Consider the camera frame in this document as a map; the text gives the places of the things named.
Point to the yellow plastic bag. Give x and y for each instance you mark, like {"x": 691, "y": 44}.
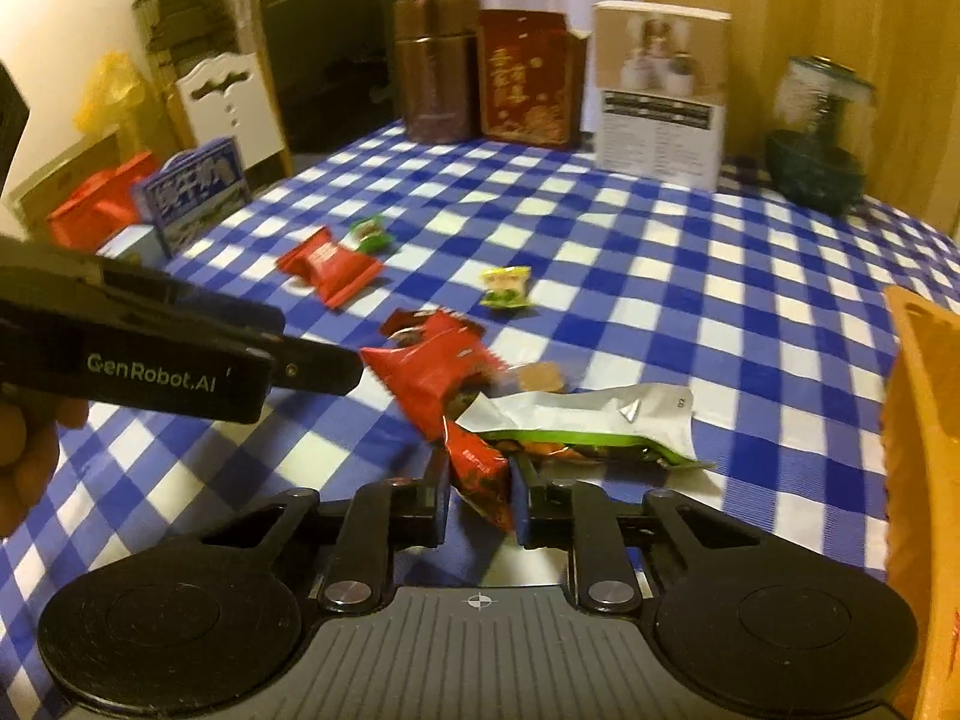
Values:
{"x": 109, "y": 94}

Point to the person's left hand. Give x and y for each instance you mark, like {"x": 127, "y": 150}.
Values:
{"x": 30, "y": 465}

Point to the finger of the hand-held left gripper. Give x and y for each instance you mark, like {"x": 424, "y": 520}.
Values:
{"x": 319, "y": 369}

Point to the blue white checkered tablecloth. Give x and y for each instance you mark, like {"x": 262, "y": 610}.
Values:
{"x": 637, "y": 262}

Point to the red bag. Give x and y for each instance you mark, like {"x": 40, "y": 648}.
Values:
{"x": 101, "y": 206}

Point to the glass jar with green base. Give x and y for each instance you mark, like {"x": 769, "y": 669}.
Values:
{"x": 817, "y": 142}

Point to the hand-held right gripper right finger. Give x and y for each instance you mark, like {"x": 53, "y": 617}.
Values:
{"x": 541, "y": 514}

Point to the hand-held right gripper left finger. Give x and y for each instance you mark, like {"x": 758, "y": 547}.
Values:
{"x": 418, "y": 511}

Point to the white wooden chair back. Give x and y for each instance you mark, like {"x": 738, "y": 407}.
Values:
{"x": 232, "y": 112}

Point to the white photo printed box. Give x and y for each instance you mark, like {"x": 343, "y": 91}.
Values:
{"x": 660, "y": 97}

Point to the brown metal canister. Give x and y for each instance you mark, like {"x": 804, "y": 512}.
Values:
{"x": 436, "y": 67}

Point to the brown clear-wrapped biscuit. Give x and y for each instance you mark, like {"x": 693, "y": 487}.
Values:
{"x": 540, "y": 377}

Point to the yellow green candy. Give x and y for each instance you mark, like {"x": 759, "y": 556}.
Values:
{"x": 507, "y": 286}

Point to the blue white carton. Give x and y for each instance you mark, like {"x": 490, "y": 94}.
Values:
{"x": 196, "y": 199}

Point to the black appliance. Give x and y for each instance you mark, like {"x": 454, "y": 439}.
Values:
{"x": 330, "y": 67}

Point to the dark wooden folding rack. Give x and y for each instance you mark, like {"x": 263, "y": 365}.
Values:
{"x": 180, "y": 15}

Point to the black panel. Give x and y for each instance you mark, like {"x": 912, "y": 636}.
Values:
{"x": 9, "y": 127}

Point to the orange plastic bin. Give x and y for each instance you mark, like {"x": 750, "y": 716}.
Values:
{"x": 922, "y": 480}

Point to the red gold printed box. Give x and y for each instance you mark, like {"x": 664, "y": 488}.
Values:
{"x": 525, "y": 82}

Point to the golden curtain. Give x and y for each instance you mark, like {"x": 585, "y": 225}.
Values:
{"x": 810, "y": 7}

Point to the red snack packet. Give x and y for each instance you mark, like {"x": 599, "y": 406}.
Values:
{"x": 480, "y": 481}
{"x": 431, "y": 371}
{"x": 409, "y": 324}
{"x": 330, "y": 264}

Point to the cardboard box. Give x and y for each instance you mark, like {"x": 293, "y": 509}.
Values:
{"x": 60, "y": 172}

